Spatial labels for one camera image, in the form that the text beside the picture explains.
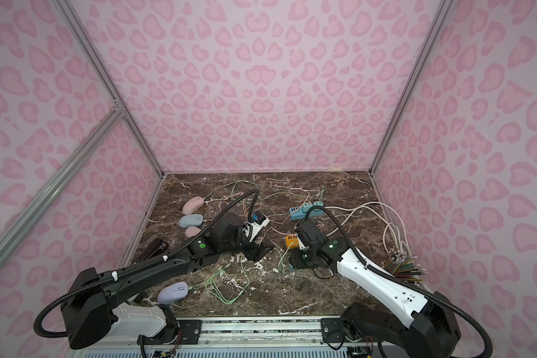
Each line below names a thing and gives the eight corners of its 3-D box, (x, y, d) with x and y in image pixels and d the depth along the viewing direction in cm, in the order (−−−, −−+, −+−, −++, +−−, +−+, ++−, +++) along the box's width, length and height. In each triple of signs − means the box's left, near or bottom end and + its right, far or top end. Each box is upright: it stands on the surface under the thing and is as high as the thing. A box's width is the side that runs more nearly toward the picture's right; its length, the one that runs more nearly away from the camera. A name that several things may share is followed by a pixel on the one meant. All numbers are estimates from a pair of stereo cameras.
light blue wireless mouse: (179, 228, 101) (177, 225, 99) (183, 217, 105) (181, 214, 103) (201, 228, 101) (199, 225, 99) (203, 217, 105) (202, 214, 103)
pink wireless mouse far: (180, 211, 107) (178, 207, 105) (198, 197, 113) (196, 193, 110) (188, 217, 105) (186, 213, 102) (205, 202, 111) (203, 198, 108)
